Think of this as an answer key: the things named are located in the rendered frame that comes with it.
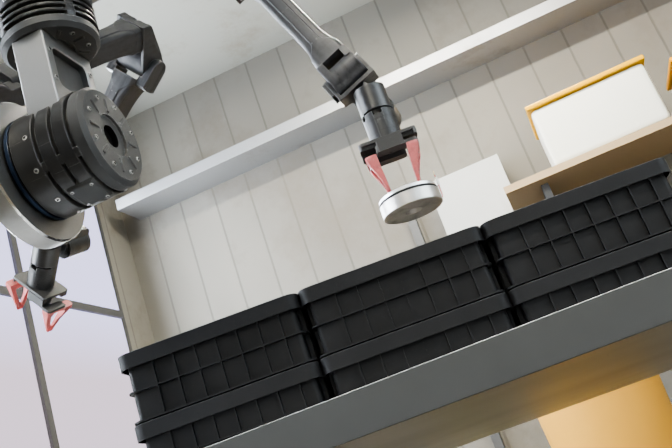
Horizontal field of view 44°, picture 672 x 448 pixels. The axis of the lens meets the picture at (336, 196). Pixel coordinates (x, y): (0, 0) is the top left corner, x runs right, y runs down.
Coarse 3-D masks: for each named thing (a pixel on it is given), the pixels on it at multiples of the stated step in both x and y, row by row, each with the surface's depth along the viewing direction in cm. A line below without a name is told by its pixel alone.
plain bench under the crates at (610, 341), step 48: (624, 288) 68; (528, 336) 70; (576, 336) 69; (624, 336) 68; (384, 384) 72; (432, 384) 71; (480, 384) 70; (528, 384) 80; (576, 384) 114; (624, 384) 194; (288, 432) 74; (336, 432) 73; (384, 432) 76; (432, 432) 105; (480, 432) 170
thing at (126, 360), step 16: (272, 304) 128; (288, 304) 127; (224, 320) 128; (240, 320) 128; (256, 320) 127; (176, 336) 128; (192, 336) 128; (208, 336) 128; (144, 352) 128; (160, 352) 128; (128, 368) 128
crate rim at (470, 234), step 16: (448, 240) 127; (464, 240) 126; (480, 240) 127; (400, 256) 127; (416, 256) 127; (432, 256) 126; (352, 272) 127; (368, 272) 127; (384, 272) 127; (304, 288) 128; (320, 288) 127; (336, 288) 127; (304, 304) 127
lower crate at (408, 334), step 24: (456, 312) 123; (480, 312) 123; (504, 312) 123; (384, 336) 124; (408, 336) 123; (432, 336) 124; (456, 336) 123; (480, 336) 123; (336, 360) 124; (360, 360) 123; (384, 360) 124; (408, 360) 123; (336, 384) 124; (360, 384) 123
